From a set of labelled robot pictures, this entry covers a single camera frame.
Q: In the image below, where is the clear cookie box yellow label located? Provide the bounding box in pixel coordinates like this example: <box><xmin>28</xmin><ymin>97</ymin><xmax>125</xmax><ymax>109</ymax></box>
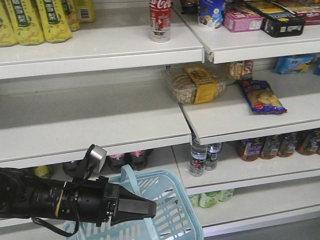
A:
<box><xmin>162</xmin><ymin>64</ymin><xmax>230</xmax><ymax>105</ymax></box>

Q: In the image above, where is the clear water bottle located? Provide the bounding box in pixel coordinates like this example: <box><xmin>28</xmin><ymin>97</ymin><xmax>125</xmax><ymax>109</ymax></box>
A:
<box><xmin>189</xmin><ymin>138</ymin><xmax>207</xmax><ymax>177</ymax></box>
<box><xmin>205</xmin><ymin>142</ymin><xmax>222</xmax><ymax>171</ymax></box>

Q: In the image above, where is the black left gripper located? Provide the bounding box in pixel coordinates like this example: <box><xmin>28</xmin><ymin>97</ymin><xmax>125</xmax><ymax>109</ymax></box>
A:
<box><xmin>76</xmin><ymin>176</ymin><xmax>157</xmax><ymax>227</ymax></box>

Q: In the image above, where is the blue instant noodle cup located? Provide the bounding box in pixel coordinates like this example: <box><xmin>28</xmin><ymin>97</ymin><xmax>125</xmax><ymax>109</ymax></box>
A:
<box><xmin>197</xmin><ymin>0</ymin><xmax>227</xmax><ymax>30</ymax></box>

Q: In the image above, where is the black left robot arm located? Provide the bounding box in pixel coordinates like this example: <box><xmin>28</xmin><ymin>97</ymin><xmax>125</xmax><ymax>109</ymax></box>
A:
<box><xmin>0</xmin><ymin>168</ymin><xmax>157</xmax><ymax>226</ymax></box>

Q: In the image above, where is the pink snack box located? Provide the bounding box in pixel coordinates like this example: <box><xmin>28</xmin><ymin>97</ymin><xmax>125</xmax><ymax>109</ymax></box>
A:
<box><xmin>223</xmin><ymin>10</ymin><xmax>263</xmax><ymax>33</ymax></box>

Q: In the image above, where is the light blue plastic basket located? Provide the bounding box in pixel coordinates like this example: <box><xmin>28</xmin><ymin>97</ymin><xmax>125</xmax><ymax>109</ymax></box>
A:
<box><xmin>70</xmin><ymin>166</ymin><xmax>204</xmax><ymax>240</ymax></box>

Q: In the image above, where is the red coca-cola aluminium bottle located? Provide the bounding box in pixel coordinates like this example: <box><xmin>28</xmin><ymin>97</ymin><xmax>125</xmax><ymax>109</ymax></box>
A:
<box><xmin>149</xmin><ymin>0</ymin><xmax>172</xmax><ymax>43</ymax></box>

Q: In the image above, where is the black snack box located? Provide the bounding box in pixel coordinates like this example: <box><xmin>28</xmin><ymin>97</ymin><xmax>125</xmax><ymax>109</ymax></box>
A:
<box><xmin>244</xmin><ymin>0</ymin><xmax>306</xmax><ymax>38</ymax></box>

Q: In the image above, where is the white metal store shelving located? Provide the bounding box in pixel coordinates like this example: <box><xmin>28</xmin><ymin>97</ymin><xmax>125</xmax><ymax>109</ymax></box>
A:
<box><xmin>0</xmin><ymin>0</ymin><xmax>320</xmax><ymax>237</ymax></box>

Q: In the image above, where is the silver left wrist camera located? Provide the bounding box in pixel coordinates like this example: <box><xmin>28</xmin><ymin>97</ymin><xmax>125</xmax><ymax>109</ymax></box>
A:
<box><xmin>87</xmin><ymin>144</ymin><xmax>107</xmax><ymax>174</ymax></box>

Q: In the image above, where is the yellow pear drink carton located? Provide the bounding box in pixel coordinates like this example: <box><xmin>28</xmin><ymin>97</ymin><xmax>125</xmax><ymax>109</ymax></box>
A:
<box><xmin>4</xmin><ymin>0</ymin><xmax>45</xmax><ymax>46</ymax></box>
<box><xmin>36</xmin><ymin>0</ymin><xmax>73</xmax><ymax>44</ymax></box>
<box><xmin>0</xmin><ymin>0</ymin><xmax>18</xmax><ymax>48</ymax></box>

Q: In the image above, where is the blue chips bag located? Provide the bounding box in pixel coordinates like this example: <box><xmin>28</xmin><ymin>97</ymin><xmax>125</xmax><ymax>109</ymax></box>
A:
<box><xmin>238</xmin><ymin>79</ymin><xmax>287</xmax><ymax>115</ymax></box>

